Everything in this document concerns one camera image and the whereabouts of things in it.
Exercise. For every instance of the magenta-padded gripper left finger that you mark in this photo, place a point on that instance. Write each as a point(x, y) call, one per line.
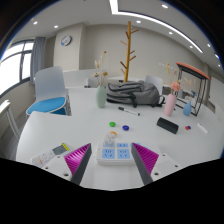
point(77, 159)

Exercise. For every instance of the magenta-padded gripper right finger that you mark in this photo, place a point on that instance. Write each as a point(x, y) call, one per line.
point(146, 159)

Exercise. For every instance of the small white charger block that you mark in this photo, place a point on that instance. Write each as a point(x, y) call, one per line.
point(109, 139)

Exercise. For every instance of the white remote control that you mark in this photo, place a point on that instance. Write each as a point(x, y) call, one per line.
point(46, 156)

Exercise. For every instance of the white power strip blue sockets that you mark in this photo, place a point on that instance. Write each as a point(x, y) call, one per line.
point(115, 156)

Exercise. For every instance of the black rectangular case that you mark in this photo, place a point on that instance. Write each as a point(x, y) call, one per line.
point(167, 125)

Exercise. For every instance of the orange round magnet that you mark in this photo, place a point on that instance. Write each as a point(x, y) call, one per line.
point(114, 133)

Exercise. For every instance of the green round magnet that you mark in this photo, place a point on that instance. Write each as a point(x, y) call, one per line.
point(112, 124)

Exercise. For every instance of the small red round magnet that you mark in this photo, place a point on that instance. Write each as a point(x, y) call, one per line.
point(186, 127)

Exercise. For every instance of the black whiteboard marker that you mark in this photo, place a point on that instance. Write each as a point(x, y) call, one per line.
point(128, 111)

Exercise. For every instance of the pink vase with pink flowers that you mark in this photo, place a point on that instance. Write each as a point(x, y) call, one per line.
point(170, 105)

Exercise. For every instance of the blue vase with dried stems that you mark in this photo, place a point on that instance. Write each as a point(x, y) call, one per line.
point(187, 108)

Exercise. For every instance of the green vase with dried stems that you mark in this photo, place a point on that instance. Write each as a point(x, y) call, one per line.
point(101, 97)

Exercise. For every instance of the grey backpack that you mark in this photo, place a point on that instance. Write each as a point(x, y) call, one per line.
point(133, 93)

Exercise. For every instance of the plain white chair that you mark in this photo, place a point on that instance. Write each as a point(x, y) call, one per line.
point(155, 82)

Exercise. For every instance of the white chair blue cushion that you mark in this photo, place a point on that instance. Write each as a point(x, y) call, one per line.
point(48, 85)

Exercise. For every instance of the white background desk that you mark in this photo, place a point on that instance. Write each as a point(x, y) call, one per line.
point(78, 78)

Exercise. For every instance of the white side table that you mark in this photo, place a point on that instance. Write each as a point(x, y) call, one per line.
point(4, 106)

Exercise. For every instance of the wooden coat rack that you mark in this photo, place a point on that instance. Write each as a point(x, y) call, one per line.
point(128, 53)

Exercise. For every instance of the grey curtain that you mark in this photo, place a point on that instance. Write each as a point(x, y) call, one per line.
point(37, 56)

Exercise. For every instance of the window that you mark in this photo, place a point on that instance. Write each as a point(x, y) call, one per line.
point(10, 71)

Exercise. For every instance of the ceiling light strip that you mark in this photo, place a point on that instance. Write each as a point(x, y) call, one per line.
point(115, 8)

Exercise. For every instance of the recessed ceiling spotlights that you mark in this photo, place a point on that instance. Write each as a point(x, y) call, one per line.
point(164, 6)

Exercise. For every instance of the black frame stand orange top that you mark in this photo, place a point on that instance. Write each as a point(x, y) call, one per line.
point(193, 69)

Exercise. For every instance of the round wall clock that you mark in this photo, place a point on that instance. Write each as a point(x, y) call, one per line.
point(66, 40)

